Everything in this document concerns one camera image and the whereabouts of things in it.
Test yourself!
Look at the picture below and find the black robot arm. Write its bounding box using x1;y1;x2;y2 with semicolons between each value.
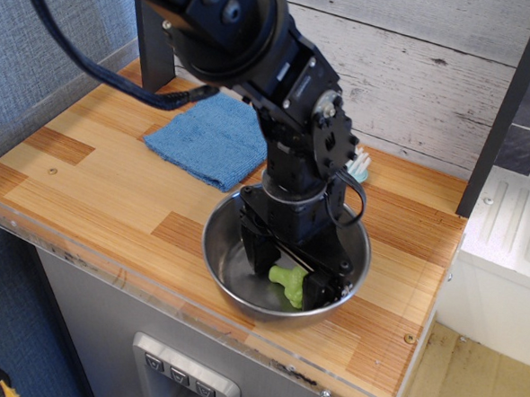
143;0;358;310

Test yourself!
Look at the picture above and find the black left shelf post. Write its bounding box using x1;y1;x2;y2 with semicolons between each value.
134;0;175;93

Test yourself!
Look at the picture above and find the green toy broccoli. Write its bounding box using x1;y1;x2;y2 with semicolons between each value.
269;265;308;310

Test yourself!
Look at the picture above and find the silver dispenser button panel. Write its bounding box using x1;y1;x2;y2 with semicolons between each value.
132;332;241;397

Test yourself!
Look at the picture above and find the teal dish brush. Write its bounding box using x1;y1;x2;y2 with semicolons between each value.
346;146;372;183

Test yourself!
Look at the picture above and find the black braided cable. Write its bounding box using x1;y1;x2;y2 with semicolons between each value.
9;0;226;115

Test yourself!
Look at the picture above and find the white ribbed cabinet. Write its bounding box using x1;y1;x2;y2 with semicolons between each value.
437;167;530;366

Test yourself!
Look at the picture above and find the stainless steel bowl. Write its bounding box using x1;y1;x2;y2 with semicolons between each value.
202;192;372;329

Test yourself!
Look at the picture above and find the black right shelf post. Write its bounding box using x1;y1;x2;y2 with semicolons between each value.
455;37;530;218

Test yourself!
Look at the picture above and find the blue folded cloth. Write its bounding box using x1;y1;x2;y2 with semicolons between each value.
145;93;267;192

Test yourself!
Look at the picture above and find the black shelf post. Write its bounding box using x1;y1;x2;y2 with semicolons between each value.
134;0;175;93
455;37;530;218

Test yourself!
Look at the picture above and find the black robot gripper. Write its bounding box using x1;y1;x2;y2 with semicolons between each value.
240;173;360;311

